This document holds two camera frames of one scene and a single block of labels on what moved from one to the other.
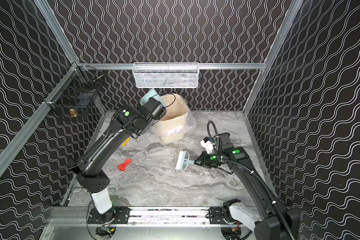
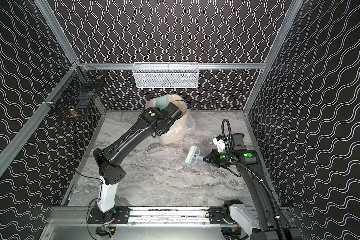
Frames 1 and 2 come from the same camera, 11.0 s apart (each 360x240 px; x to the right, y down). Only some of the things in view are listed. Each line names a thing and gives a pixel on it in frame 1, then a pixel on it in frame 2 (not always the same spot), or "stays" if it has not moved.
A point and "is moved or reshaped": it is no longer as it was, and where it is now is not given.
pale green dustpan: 152,93 is moved or reshaped
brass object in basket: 73,113 stays
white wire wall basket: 165,75 stays
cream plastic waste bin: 172,128 stays
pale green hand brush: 183,161 to 193,155
